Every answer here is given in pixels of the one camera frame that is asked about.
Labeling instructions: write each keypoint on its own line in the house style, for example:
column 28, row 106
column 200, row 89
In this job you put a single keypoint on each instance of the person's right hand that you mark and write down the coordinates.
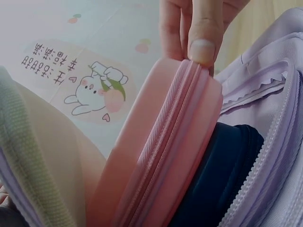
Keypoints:
column 206, row 28

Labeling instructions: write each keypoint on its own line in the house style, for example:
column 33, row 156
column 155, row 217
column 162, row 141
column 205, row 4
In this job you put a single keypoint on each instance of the person's left hand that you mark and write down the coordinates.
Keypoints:
column 5, row 198

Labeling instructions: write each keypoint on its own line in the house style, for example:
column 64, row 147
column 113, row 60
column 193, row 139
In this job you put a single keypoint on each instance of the person's right fingers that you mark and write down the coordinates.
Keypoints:
column 170, row 30

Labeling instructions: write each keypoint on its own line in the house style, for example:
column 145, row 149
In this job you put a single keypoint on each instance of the person's left fingers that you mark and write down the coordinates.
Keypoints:
column 5, row 198

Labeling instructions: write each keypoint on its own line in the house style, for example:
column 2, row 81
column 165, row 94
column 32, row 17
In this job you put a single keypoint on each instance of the person's right thumb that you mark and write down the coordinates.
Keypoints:
column 205, row 30

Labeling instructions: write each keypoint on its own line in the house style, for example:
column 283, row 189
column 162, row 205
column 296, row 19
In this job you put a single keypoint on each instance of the pink zippered case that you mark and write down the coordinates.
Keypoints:
column 151, row 118

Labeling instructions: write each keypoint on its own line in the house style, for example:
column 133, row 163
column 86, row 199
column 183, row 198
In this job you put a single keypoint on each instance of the lavender zippered fabric bag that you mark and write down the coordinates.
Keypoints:
column 281, row 146

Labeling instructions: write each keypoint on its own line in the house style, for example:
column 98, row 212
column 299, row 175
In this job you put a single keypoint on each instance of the navy blue zippered case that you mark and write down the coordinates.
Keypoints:
column 220, row 160

